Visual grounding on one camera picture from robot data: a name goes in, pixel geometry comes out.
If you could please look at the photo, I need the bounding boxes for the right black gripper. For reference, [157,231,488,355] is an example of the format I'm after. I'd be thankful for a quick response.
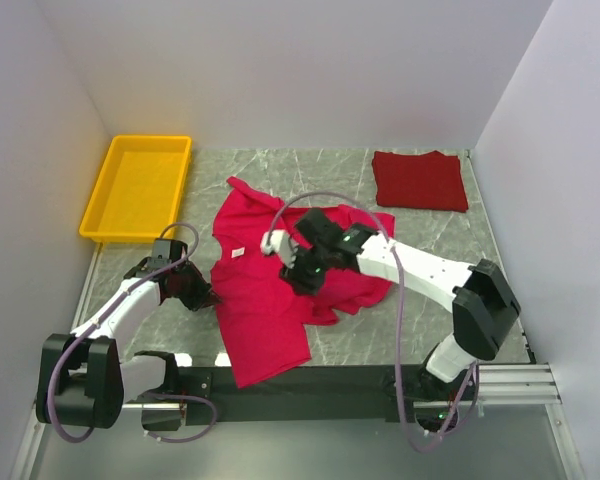
[280,241,335,297]

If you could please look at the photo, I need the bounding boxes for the bright red t-shirt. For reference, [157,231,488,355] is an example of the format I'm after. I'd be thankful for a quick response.
[211,176,391,388]

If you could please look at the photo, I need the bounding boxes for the yellow plastic tray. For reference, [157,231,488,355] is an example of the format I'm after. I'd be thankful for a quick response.
[79,135,193,244]

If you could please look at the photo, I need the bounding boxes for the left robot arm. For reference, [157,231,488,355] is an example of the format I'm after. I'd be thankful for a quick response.
[35,238,219,431]

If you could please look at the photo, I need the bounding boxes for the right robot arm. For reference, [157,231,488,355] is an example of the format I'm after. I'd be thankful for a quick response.
[261,208,521,400]

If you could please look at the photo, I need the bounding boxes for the black base beam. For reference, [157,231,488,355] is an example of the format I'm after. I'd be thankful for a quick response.
[166,365,398,422]

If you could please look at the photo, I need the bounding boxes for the folded dark red t-shirt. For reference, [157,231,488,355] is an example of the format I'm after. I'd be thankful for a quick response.
[371,150,469,213]

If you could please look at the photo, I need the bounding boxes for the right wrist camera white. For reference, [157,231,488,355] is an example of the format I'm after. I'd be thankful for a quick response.
[260,229,299,268]

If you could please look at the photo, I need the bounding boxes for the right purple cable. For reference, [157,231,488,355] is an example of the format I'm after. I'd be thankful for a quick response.
[269,192,483,454]

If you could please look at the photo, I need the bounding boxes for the aluminium rail frame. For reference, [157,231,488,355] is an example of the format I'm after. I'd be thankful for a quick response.
[7,244,589,480]

